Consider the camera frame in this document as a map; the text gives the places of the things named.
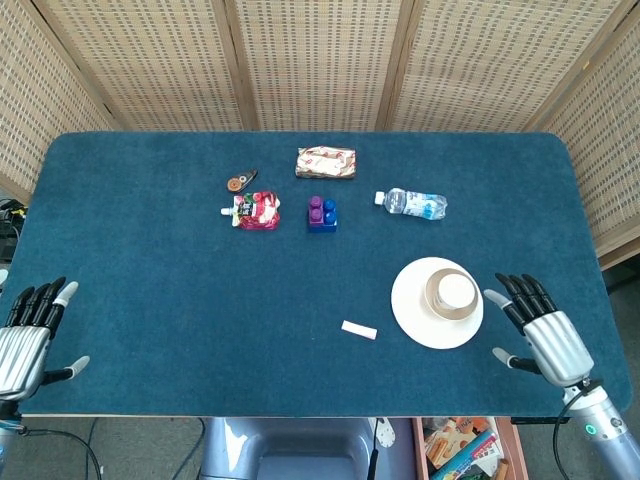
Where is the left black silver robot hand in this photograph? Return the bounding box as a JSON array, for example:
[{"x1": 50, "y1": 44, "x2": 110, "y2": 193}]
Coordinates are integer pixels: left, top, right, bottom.
[{"x1": 0, "y1": 276, "x2": 91, "y2": 404}]

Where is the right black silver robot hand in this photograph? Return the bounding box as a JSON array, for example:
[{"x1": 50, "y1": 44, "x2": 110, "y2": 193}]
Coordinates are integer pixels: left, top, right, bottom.
[{"x1": 482, "y1": 272, "x2": 596, "y2": 389}]

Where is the beige bowl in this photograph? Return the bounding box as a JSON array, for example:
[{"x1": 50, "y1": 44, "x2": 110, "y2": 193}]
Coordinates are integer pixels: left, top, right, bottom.
[{"x1": 425, "y1": 268, "x2": 480, "y2": 321}]

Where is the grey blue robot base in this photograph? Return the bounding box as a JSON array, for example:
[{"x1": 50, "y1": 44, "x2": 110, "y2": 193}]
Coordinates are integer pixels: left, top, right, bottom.
[{"x1": 199, "y1": 417, "x2": 416, "y2": 480}]

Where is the white round plate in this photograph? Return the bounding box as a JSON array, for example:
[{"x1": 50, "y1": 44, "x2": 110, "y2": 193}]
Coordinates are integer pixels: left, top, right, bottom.
[{"x1": 390, "y1": 256, "x2": 485, "y2": 350}]

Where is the black electronic equipment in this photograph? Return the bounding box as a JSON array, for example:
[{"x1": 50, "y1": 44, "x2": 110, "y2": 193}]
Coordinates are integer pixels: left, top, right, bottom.
[{"x1": 0, "y1": 197, "x2": 27, "y2": 262}]

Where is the colourful picture book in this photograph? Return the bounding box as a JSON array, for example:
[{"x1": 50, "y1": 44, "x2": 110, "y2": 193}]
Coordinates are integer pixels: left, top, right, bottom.
[{"x1": 432, "y1": 430, "x2": 505, "y2": 480}]

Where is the beige snack box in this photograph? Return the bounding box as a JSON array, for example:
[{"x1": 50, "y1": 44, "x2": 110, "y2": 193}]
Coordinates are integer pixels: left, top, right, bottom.
[{"x1": 423, "y1": 418, "x2": 480, "y2": 470}]

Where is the brown storage box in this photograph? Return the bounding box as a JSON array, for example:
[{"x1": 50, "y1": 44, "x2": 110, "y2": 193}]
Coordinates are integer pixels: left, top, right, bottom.
[{"x1": 412, "y1": 416, "x2": 529, "y2": 480}]

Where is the blue felt table cover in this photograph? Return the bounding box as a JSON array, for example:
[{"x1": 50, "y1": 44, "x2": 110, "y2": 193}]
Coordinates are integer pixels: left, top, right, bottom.
[{"x1": 14, "y1": 130, "x2": 634, "y2": 419}]

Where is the clear plastic water bottle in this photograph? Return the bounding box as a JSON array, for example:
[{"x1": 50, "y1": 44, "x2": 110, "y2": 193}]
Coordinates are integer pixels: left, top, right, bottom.
[{"x1": 373, "y1": 187, "x2": 448, "y2": 222}]

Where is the white and pink eraser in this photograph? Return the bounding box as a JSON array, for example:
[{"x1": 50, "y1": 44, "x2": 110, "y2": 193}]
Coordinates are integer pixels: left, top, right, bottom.
[{"x1": 341, "y1": 320, "x2": 378, "y2": 341}]

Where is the blue toy building block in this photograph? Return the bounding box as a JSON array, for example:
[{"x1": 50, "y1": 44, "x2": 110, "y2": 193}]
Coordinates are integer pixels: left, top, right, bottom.
[{"x1": 306, "y1": 198, "x2": 341, "y2": 235}]

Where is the brown correction tape dispenser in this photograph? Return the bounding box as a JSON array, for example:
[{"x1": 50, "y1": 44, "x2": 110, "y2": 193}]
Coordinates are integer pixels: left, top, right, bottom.
[{"x1": 226, "y1": 169, "x2": 259, "y2": 193}]

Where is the red spouted drink pouch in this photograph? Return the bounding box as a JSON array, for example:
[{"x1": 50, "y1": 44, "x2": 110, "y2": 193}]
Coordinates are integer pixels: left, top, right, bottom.
[{"x1": 220, "y1": 191, "x2": 282, "y2": 232}]

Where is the gold red wrapped package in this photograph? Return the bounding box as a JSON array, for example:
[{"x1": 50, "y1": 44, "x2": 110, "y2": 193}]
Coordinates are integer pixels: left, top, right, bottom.
[{"x1": 294, "y1": 146, "x2": 359, "y2": 180}]

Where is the woven rattan folding screen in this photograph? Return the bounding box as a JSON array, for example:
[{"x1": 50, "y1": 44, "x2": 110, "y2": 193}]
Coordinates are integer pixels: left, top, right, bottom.
[{"x1": 0, "y1": 0, "x2": 640, "y2": 271}]

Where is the black cable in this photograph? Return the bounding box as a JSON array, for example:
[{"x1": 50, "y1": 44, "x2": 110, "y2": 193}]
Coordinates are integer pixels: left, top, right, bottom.
[
  {"x1": 368, "y1": 417, "x2": 380, "y2": 480},
  {"x1": 551, "y1": 384, "x2": 604, "y2": 480},
  {"x1": 18, "y1": 426, "x2": 105, "y2": 480}
]

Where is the white perforated metal bracket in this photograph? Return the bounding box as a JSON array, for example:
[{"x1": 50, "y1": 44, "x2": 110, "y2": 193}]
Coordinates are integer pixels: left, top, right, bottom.
[{"x1": 377, "y1": 418, "x2": 397, "y2": 452}]

